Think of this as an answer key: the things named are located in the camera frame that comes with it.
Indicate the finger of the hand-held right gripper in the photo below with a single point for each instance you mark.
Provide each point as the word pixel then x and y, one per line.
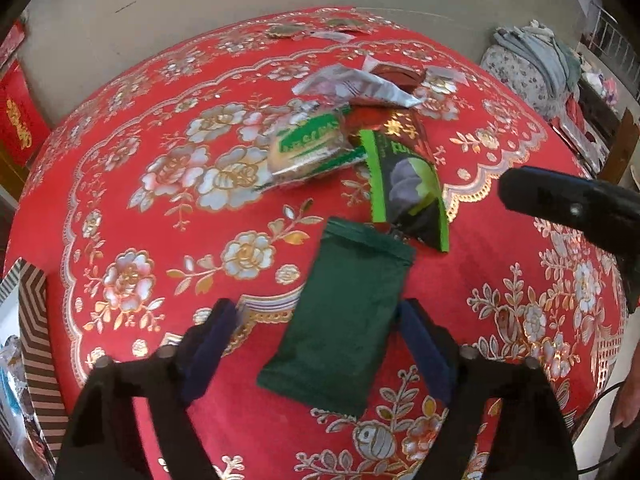
pixel 550 195

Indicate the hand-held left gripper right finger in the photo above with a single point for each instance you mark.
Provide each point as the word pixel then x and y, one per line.
pixel 427 355

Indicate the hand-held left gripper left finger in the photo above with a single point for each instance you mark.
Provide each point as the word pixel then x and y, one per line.
pixel 212 345

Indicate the dark green snack packet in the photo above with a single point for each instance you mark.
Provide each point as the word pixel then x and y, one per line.
pixel 340 315

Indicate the striped cardboard box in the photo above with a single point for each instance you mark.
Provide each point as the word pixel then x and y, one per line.
pixel 35 320

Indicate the light blue snack packet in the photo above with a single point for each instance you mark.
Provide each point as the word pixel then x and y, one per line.
pixel 6 387

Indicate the person's right hand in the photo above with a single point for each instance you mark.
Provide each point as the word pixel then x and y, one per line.
pixel 629 402

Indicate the red floral tablecloth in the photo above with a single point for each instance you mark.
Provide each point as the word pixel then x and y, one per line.
pixel 175 260

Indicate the floral cushion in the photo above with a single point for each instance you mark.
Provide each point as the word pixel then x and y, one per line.
pixel 515 77

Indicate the green black snack packet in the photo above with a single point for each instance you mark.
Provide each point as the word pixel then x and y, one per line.
pixel 410 185

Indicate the pile of grey clothes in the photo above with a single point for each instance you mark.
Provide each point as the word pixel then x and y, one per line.
pixel 542 47

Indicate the small clear packet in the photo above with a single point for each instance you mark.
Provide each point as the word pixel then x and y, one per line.
pixel 446 76

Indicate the red gold snack packet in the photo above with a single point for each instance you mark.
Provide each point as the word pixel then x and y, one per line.
pixel 395 127

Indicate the dark red snack packet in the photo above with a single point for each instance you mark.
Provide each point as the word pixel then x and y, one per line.
pixel 400 74

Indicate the clear green cake packet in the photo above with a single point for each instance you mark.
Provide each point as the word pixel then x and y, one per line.
pixel 310 145

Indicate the silver snack packet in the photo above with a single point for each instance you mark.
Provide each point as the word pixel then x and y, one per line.
pixel 350 82

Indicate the round dark snack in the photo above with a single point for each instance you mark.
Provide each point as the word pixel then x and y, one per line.
pixel 347 22

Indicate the red gold envelope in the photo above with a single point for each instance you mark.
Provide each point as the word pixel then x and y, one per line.
pixel 20 115

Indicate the round gold green snack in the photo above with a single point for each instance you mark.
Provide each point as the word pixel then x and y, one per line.
pixel 284 30

